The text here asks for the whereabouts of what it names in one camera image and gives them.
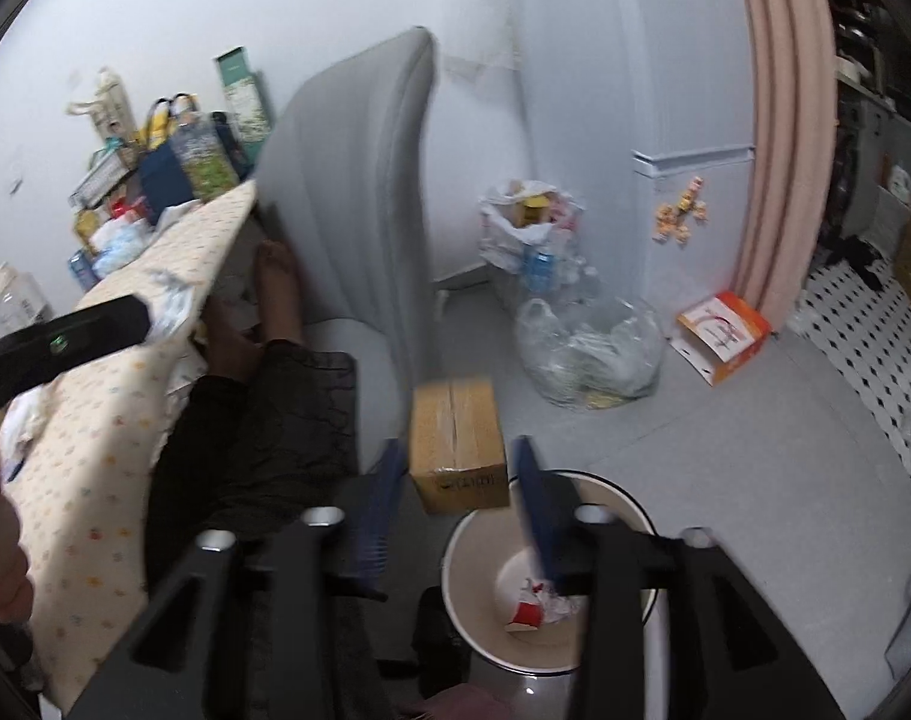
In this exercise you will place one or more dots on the person's bare foot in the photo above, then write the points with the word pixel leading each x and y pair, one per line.
pixel 279 292

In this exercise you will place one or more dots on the small red bottle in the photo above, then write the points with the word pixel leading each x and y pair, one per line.
pixel 129 208

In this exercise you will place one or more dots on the white round bin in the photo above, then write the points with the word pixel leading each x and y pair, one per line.
pixel 478 600

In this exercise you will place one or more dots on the yellow figure magnets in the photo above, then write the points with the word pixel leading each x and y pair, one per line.
pixel 679 211

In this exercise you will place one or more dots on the printed paper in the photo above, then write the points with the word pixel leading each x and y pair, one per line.
pixel 172 307

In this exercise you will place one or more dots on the pink curtain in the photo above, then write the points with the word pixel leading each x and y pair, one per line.
pixel 785 127

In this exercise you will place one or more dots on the navy tote bag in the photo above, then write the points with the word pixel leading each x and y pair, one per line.
pixel 159 180

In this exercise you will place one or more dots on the dark cluttered shelf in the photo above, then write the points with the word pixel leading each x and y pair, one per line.
pixel 883 52

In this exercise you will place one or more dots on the white perforated mat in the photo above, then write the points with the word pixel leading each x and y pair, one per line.
pixel 875 360

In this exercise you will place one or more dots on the red white paper wrapper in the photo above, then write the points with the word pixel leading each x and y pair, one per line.
pixel 527 615

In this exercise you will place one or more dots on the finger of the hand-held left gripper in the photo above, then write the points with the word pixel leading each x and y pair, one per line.
pixel 114 326

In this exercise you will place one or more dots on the white full plastic bag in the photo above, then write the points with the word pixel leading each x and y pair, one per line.
pixel 515 225

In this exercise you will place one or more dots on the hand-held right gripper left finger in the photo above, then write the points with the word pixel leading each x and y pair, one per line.
pixel 377 525

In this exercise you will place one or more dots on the white hanging plastic bag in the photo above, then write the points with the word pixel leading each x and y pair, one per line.
pixel 485 52

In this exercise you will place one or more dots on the clear plastic bag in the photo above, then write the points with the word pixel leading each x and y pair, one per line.
pixel 590 360

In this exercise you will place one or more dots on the person's leg black pants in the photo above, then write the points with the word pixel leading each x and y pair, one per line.
pixel 260 450

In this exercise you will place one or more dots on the brown cardboard box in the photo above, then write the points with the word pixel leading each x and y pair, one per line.
pixel 455 442

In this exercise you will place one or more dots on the orange white box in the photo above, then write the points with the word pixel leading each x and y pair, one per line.
pixel 725 334

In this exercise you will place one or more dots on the beige paper carrier bag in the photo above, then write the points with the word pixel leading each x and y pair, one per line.
pixel 110 109

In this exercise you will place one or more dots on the plastic bottle blue label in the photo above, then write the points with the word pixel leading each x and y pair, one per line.
pixel 539 270

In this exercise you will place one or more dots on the white fridge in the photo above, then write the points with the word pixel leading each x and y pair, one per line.
pixel 613 52

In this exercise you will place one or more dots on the green tall carton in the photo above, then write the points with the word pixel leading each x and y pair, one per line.
pixel 242 94

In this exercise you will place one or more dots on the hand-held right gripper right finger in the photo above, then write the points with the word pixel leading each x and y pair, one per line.
pixel 542 525

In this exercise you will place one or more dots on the grey chair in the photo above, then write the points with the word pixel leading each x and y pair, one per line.
pixel 350 202

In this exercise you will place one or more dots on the blue drink can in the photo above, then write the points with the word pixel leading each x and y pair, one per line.
pixel 82 271

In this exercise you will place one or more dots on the black cloth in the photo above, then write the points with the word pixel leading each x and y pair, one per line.
pixel 857 259

